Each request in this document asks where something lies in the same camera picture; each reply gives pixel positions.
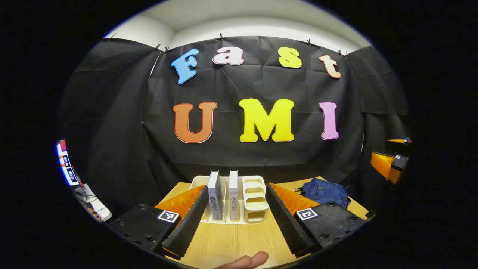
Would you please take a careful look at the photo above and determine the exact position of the blue schoolbag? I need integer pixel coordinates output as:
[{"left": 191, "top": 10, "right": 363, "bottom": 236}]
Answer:
[{"left": 295, "top": 177, "right": 351, "bottom": 210}]

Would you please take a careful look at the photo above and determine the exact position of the grey book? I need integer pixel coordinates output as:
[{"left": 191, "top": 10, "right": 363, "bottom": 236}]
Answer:
[{"left": 207, "top": 171, "right": 224, "bottom": 222}]

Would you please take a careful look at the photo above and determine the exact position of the red bottle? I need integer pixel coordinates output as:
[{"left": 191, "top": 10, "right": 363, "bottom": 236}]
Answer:
[{"left": 71, "top": 167, "right": 84, "bottom": 188}]

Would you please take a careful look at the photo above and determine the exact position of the white book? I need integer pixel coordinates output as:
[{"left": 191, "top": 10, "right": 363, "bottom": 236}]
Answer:
[{"left": 228, "top": 171, "right": 240, "bottom": 222}]

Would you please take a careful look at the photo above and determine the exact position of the white object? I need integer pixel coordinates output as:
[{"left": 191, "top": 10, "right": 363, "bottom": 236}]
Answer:
[{"left": 75, "top": 183, "right": 112, "bottom": 222}]

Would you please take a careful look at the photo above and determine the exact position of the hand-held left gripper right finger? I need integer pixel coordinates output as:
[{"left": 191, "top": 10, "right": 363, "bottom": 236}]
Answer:
[{"left": 264, "top": 182, "right": 368, "bottom": 258}]

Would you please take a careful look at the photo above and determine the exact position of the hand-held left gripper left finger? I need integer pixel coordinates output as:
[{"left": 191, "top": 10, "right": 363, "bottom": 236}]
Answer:
[{"left": 106, "top": 184, "right": 209, "bottom": 261}]

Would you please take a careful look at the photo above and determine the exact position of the computer monitor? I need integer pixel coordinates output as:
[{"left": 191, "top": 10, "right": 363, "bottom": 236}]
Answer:
[{"left": 55, "top": 139, "right": 81, "bottom": 187}]

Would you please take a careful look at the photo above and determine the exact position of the white bookshelf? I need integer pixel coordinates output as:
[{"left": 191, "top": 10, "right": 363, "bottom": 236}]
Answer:
[{"left": 190, "top": 175, "right": 270, "bottom": 225}]

